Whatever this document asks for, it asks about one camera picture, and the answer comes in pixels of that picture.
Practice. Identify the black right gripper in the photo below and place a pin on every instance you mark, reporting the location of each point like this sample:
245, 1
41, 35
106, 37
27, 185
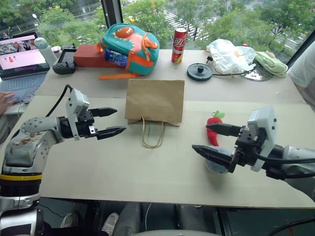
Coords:
246, 147

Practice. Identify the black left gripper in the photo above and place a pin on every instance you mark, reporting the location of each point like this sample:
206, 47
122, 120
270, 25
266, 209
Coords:
85, 127

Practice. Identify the red chili plush toy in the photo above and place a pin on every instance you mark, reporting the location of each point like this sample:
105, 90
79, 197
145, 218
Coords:
213, 140

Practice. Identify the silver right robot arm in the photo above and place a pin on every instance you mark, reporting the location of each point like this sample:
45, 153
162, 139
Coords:
295, 153

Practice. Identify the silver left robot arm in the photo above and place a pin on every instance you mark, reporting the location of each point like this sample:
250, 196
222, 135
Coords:
32, 142

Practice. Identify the white plastic bag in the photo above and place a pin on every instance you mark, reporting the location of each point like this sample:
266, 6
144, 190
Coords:
226, 56

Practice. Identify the bystander's bare hand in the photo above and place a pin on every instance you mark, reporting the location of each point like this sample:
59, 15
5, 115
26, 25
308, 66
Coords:
5, 100

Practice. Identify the blue packet in backpack pocket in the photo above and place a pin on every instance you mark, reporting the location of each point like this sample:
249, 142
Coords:
115, 57

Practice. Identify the red-brown rectangular box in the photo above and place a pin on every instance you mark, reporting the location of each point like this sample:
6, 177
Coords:
88, 56

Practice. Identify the black round kettle base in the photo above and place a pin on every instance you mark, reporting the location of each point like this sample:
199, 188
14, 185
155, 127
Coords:
199, 73

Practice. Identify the teal orange dinosaur backpack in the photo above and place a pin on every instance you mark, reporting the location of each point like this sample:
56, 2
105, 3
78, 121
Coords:
128, 49

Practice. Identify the black handheld controller with screen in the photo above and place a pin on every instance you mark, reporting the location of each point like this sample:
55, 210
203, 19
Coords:
66, 57

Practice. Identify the round metal tray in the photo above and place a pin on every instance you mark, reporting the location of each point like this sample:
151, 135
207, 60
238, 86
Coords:
258, 75

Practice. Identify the small jar with purple lid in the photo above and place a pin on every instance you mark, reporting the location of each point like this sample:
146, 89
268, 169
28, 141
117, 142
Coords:
56, 50

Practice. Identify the white bottle with teal cap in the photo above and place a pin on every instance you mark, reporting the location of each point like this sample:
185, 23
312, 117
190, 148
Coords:
45, 54

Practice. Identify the light green cloth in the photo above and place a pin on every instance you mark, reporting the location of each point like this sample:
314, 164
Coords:
270, 64

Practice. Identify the dark grey rounded shape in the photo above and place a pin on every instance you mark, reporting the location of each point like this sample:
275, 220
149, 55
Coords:
129, 218

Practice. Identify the white sneaker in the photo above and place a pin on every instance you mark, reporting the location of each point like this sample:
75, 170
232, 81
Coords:
110, 223
69, 220

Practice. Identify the bystander's grey trouser leg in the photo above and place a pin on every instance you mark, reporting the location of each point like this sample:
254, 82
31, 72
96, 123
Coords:
5, 127

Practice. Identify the red soda can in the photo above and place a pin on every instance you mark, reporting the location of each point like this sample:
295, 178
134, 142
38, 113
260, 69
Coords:
179, 46

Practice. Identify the grey laptop with pink screen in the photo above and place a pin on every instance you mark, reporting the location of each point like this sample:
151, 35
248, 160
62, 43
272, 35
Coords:
22, 56

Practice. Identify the person in white shirt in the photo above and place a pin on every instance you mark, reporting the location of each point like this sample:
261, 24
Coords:
305, 71

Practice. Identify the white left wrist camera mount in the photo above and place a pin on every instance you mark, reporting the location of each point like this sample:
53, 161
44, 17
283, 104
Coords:
77, 100

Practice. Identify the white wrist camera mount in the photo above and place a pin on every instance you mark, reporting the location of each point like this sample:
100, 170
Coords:
77, 100
264, 118

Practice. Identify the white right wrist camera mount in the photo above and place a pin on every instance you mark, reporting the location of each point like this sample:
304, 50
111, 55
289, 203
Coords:
264, 118

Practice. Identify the black window frame post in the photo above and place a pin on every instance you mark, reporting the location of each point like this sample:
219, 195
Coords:
299, 52
112, 12

